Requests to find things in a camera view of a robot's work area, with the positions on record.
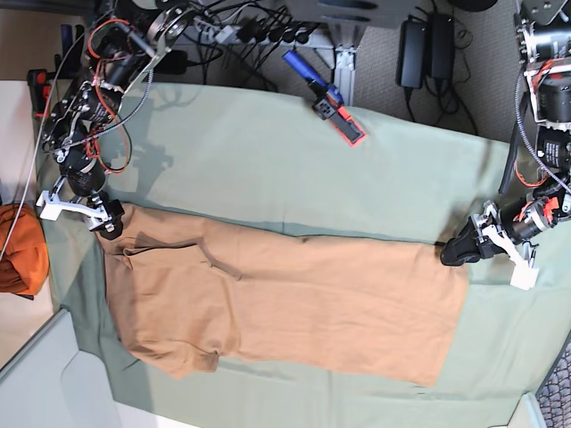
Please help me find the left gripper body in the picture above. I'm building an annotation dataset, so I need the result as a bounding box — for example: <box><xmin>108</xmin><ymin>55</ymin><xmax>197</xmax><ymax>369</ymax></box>
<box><xmin>440</xmin><ymin>201</ymin><xmax>513</xmax><ymax>267</ymax></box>

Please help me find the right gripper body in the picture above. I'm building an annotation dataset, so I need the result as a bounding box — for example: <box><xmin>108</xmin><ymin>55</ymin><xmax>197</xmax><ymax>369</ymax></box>
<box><xmin>87</xmin><ymin>192</ymin><xmax>125</xmax><ymax>241</ymax></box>

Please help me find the tan T-shirt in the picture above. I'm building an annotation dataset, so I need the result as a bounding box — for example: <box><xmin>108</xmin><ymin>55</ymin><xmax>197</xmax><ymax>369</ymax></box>
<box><xmin>101</xmin><ymin>204</ymin><xmax>468</xmax><ymax>386</ymax></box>

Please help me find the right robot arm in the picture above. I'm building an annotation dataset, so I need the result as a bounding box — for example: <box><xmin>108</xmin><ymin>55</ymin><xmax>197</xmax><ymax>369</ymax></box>
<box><xmin>37</xmin><ymin>1</ymin><xmax>198</xmax><ymax>240</ymax></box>

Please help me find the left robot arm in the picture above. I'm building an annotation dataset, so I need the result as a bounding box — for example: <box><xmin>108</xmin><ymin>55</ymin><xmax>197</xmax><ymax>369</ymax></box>
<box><xmin>440</xmin><ymin>1</ymin><xmax>570</xmax><ymax>268</ymax></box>

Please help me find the orange folded cloth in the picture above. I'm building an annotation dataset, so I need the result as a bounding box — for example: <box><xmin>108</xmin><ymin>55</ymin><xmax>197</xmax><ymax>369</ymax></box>
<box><xmin>1</xmin><ymin>203</ymin><xmax>49</xmax><ymax>296</ymax></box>

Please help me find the black orange corner clamp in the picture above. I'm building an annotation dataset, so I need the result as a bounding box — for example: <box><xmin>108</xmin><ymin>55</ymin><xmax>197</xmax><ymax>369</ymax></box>
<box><xmin>27</xmin><ymin>69</ymin><xmax>51</xmax><ymax>118</ymax></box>

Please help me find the green table cloth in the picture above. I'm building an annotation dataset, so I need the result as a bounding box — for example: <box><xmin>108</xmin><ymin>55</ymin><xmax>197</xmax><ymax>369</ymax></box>
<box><xmin>44</xmin><ymin>84</ymin><xmax>570</xmax><ymax>427</ymax></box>

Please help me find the black power brick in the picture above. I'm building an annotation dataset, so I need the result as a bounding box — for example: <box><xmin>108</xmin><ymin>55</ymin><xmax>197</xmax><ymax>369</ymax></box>
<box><xmin>154</xmin><ymin>50</ymin><xmax>188</xmax><ymax>76</ymax></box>

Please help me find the patterned grey mat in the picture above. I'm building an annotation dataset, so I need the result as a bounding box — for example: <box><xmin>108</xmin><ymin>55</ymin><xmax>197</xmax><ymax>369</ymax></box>
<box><xmin>536</xmin><ymin>334</ymin><xmax>571</xmax><ymax>428</ymax></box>

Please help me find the grey plastic bin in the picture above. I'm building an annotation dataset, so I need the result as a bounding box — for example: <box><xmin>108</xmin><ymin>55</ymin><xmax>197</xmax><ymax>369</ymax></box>
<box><xmin>0</xmin><ymin>308</ymin><xmax>120</xmax><ymax>428</ymax></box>

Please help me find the white power strip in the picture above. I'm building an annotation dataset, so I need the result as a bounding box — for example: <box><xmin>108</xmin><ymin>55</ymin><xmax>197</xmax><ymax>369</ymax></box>
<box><xmin>194</xmin><ymin>18</ymin><xmax>237</xmax><ymax>45</ymax></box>

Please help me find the blue orange bar clamp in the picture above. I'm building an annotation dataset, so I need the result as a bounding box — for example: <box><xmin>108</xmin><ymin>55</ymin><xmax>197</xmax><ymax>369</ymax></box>
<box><xmin>282</xmin><ymin>50</ymin><xmax>366</xmax><ymax>146</ymax></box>

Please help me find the black power adapter pair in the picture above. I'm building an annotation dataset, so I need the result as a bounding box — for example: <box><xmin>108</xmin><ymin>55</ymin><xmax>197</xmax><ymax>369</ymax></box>
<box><xmin>395</xmin><ymin>12</ymin><xmax>455</xmax><ymax>89</ymax></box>

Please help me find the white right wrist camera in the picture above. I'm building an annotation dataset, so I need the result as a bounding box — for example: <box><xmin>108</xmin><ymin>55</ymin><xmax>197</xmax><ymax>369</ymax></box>
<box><xmin>36</xmin><ymin>176</ymin><xmax>93</xmax><ymax>221</ymax></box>

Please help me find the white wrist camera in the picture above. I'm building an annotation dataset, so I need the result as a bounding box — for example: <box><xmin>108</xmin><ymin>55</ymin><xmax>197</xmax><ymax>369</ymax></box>
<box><xmin>482</xmin><ymin>225</ymin><xmax>539</xmax><ymax>291</ymax></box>
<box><xmin>36</xmin><ymin>176</ymin><xmax>93</xmax><ymax>221</ymax></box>

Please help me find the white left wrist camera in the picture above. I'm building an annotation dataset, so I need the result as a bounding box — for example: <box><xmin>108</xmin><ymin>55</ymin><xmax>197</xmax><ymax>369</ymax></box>
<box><xmin>482</xmin><ymin>225</ymin><xmax>539</xmax><ymax>291</ymax></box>

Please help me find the white cable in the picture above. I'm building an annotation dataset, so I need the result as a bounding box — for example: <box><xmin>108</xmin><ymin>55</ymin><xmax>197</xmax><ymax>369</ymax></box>
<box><xmin>0</xmin><ymin>26</ymin><xmax>90</xmax><ymax>259</ymax></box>

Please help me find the aluminium frame post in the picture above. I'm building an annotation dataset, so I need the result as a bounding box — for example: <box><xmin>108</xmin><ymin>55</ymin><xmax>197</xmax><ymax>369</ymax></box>
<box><xmin>313</xmin><ymin>24</ymin><xmax>364</xmax><ymax>106</ymax></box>

